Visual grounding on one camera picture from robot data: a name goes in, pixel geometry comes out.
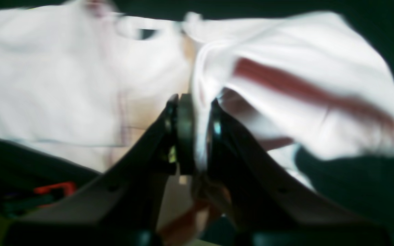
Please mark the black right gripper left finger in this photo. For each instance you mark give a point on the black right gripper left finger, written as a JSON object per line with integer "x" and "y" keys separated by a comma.
{"x": 120, "y": 207}

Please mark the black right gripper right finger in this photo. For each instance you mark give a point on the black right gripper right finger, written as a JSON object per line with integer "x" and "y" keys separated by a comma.
{"x": 270, "y": 207}

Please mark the pink T-shirt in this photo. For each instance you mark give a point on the pink T-shirt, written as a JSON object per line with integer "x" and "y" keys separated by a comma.
{"x": 81, "y": 74}

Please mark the red black blue clamp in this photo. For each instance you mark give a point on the red black blue clamp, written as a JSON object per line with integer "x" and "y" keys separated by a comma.
{"x": 18, "y": 204}

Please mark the black table cloth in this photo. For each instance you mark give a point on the black table cloth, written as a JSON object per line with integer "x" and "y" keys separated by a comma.
{"x": 364, "y": 185}

